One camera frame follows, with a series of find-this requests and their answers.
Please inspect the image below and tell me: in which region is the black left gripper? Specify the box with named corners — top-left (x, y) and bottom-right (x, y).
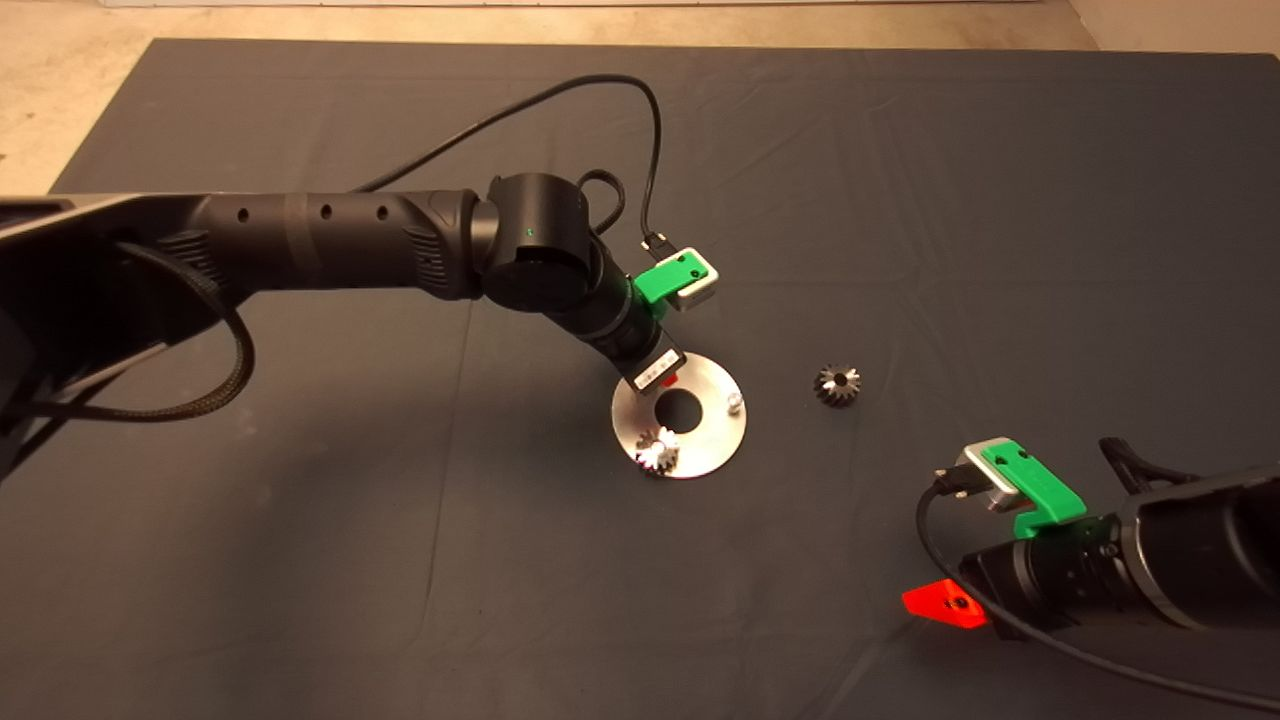
top-left (555, 265), bottom-right (687, 394)

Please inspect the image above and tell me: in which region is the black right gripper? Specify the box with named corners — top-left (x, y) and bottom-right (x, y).
top-left (902, 518), bottom-right (1141, 643)

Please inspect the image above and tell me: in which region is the small steel planetary gear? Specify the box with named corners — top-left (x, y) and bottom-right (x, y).
top-left (635, 428), bottom-right (682, 477)

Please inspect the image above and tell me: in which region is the round metal carrier plate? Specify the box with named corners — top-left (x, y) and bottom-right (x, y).
top-left (611, 352), bottom-right (748, 480)

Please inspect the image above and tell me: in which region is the dark steel planetary gear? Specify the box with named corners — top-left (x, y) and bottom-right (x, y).
top-left (813, 365), bottom-right (862, 409)

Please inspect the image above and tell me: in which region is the dark grey table cloth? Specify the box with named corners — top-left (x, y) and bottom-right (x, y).
top-left (0, 38), bottom-right (1280, 720)

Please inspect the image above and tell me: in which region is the right wrist thin camera cable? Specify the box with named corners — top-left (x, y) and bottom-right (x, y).
top-left (915, 470), bottom-right (1280, 717)

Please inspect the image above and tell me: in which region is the wrist thin camera cable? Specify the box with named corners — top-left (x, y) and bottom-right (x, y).
top-left (915, 470), bottom-right (1280, 717)
top-left (350, 73), bottom-right (669, 255)

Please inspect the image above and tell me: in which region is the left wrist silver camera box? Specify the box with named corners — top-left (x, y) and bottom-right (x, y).
top-left (668, 249), bottom-right (720, 314)

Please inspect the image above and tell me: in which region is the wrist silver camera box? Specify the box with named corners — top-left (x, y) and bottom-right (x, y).
top-left (955, 440), bottom-right (1023, 516)
top-left (668, 249), bottom-right (720, 314)

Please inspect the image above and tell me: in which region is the left wrist green camera mount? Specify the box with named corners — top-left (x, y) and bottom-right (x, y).
top-left (632, 250), bottom-right (707, 307)

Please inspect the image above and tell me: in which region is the wrist green camera mount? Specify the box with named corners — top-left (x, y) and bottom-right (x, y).
top-left (980, 443), bottom-right (1088, 543)
top-left (632, 250), bottom-right (707, 307)

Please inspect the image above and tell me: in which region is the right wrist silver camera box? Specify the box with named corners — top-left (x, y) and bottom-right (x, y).
top-left (955, 440), bottom-right (1023, 516)

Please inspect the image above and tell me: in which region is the right wrist green camera mount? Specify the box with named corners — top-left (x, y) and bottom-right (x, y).
top-left (980, 443), bottom-right (1088, 543)

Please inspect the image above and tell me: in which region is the short braided left wrist cable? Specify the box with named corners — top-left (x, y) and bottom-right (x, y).
top-left (575, 169), bottom-right (627, 237)

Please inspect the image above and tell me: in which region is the right arm black cable bundle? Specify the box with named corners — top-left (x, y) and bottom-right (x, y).
top-left (1098, 440), bottom-right (1198, 498)

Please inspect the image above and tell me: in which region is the left wrist thin camera cable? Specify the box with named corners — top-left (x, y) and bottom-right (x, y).
top-left (350, 73), bottom-right (669, 255)

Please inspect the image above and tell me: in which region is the thick braided left arm cable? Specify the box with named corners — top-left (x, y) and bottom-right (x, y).
top-left (0, 240), bottom-right (257, 424)

